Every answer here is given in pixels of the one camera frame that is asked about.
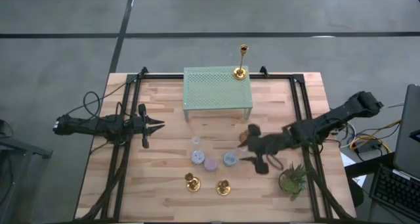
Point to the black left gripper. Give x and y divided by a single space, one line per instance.
143 125

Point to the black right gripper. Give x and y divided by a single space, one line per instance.
269 142

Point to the clear glass candle holder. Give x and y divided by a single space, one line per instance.
243 149
196 140

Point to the amber glass candle holder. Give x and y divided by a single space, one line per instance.
243 136

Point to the blue leaf pattern candle tin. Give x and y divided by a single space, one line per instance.
230 159

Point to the pink patterned candle tin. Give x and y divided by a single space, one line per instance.
210 164

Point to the short gold candlestick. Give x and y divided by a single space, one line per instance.
223 188

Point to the purple leaf pattern candle tin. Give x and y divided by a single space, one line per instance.
197 157

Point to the medium gold candlestick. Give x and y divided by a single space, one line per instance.
193 184

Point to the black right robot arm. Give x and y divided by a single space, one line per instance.
331 117

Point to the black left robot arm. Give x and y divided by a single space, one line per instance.
85 125

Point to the potted green succulent plant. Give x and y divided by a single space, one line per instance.
293 181

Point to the green perforated metal shelf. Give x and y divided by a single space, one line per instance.
216 89

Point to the white paper sheet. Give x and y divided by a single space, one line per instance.
351 166

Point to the black power adapter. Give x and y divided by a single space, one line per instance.
369 147

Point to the black keyboard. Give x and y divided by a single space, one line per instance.
397 191

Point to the black aluminium table frame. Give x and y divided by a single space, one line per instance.
157 76

